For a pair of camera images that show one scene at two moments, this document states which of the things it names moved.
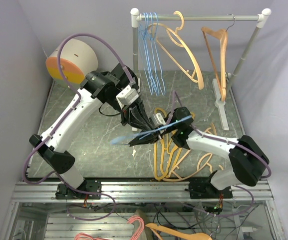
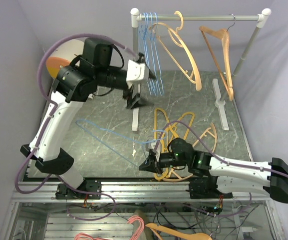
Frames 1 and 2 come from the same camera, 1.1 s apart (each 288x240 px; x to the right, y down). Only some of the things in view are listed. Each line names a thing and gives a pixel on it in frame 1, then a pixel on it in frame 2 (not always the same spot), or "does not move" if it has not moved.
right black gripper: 147,139 -> 148,165
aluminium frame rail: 253,191 does not move
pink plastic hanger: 82,236 does not move
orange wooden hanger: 196,236 does not move
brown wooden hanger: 215,33 -> 207,43
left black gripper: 135,114 -> 132,103
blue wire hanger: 128,138 -> 135,164
